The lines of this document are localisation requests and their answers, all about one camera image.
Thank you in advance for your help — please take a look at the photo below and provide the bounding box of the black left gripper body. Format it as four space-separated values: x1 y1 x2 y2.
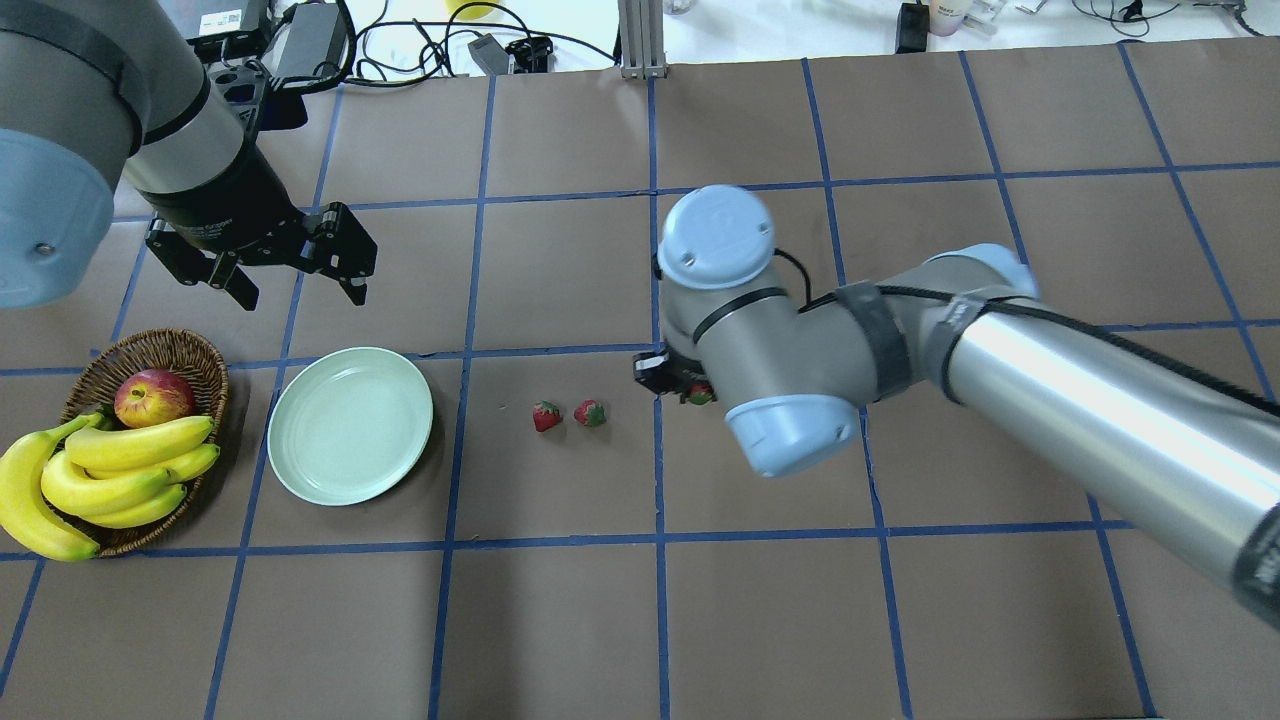
145 150 326 275

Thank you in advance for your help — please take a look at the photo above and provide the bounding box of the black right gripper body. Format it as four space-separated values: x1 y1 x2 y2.
662 345 716 401

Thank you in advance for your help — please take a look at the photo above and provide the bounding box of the red strawberry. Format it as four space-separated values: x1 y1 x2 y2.
532 400 563 433
684 382 716 407
573 398 608 428

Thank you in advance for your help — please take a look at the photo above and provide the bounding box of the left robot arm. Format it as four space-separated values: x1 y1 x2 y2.
1 1 378 310

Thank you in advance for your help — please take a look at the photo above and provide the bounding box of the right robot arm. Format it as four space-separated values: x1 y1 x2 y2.
634 184 1279 626

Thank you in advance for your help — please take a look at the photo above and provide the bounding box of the light green plate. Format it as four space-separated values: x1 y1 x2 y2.
266 347 434 507

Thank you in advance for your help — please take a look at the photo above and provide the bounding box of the red apple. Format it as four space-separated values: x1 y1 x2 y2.
113 368 197 429

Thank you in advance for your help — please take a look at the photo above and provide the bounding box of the brown wicker basket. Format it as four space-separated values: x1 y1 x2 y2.
58 328 233 559

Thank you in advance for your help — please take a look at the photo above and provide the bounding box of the black power adapter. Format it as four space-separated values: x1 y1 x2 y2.
271 1 348 85

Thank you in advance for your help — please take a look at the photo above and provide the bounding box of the yellow banana bunch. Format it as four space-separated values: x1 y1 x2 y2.
1 413 221 562

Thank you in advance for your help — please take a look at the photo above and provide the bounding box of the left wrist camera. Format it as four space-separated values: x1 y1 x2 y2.
206 58 308 136

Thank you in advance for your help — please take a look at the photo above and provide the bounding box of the black cables bundle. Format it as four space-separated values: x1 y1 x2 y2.
346 0 616 88

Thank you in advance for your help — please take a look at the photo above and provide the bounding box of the aluminium frame post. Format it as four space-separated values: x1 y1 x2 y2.
617 0 669 79

